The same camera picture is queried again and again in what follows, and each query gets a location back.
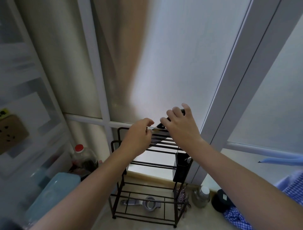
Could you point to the person's left hand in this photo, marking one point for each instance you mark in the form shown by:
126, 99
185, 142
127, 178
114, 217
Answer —
135, 138

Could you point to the person's right hand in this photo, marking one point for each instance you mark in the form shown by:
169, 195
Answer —
183, 130

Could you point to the person's left thumb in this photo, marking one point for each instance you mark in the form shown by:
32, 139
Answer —
149, 135

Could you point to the person's right thumb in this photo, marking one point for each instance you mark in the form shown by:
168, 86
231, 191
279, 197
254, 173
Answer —
165, 123

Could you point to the person's right forearm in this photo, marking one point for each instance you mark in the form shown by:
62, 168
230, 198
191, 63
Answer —
236, 175

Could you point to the person's left forearm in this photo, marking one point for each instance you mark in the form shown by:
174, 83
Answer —
90, 187

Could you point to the metal utensil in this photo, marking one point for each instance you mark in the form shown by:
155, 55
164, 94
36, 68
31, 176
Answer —
188, 160

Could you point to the black utensil holder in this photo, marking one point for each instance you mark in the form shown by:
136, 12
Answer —
181, 168

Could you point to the grey metal squeezer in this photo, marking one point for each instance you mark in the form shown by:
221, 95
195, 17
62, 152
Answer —
149, 204

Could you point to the dark sauce bottle red cap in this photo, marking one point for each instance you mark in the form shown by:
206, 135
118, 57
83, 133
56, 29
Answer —
83, 159

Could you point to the red checkered small pouch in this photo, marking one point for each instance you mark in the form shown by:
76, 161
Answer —
181, 197

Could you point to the clear bottle white cap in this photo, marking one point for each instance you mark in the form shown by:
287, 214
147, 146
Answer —
201, 196

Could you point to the black round jar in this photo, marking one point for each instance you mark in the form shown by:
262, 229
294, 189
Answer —
221, 201

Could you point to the light blue plastic container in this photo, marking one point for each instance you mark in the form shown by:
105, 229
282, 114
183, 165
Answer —
52, 192

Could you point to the light blue clothes hanger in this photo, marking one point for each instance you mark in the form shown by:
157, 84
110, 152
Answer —
281, 161

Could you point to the blue checkered cloth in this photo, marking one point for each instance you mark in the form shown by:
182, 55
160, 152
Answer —
293, 187

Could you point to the yellow sticker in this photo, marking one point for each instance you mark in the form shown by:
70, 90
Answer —
3, 113

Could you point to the beige wall socket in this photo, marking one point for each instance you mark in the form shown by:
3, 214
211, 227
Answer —
11, 134

